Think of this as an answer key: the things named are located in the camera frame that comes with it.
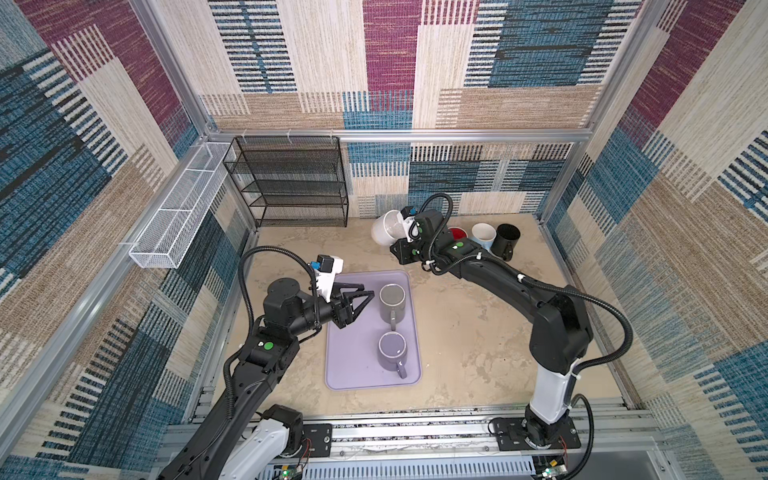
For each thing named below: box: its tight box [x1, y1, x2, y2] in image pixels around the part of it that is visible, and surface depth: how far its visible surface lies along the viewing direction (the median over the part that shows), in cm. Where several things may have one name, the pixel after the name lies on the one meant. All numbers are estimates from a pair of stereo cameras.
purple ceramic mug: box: [377, 331, 407, 379], surface depth 81 cm
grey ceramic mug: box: [379, 283, 406, 331], surface depth 88 cm
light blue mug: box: [469, 222, 497, 252], surface depth 107 cm
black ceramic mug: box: [490, 223, 521, 262], surface depth 107 cm
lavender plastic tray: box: [325, 270, 421, 391], surface depth 86 cm
